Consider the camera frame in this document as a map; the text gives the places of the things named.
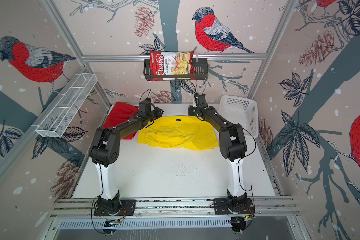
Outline red shorts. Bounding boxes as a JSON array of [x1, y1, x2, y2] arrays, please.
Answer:
[[103, 102, 139, 133]]

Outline yellow shorts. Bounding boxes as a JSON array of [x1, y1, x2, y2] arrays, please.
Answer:
[[137, 116, 219, 151]]

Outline white plastic basket tray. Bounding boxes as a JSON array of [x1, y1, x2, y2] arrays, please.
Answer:
[[218, 95, 259, 138]]

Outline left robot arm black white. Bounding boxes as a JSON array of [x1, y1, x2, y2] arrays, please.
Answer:
[[89, 98, 164, 217]]

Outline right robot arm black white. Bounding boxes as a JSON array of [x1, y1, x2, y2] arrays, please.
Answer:
[[188, 94, 253, 215]]

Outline red cassava chips bag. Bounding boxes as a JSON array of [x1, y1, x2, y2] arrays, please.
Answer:
[[150, 51, 195, 81]]

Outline black wire wall basket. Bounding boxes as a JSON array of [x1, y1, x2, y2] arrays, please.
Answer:
[[143, 58, 209, 82]]

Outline horizontal aluminium frame bar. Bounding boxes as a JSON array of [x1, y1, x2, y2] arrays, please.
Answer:
[[82, 53, 268, 63]]

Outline white mesh wall shelf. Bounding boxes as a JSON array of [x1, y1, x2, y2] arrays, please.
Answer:
[[36, 73, 98, 138]]

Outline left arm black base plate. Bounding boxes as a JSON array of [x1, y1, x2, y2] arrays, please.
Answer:
[[93, 199, 136, 217]]

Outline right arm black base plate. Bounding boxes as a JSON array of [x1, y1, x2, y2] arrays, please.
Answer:
[[213, 198, 255, 215]]

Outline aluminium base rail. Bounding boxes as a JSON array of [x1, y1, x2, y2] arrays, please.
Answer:
[[50, 196, 300, 220]]

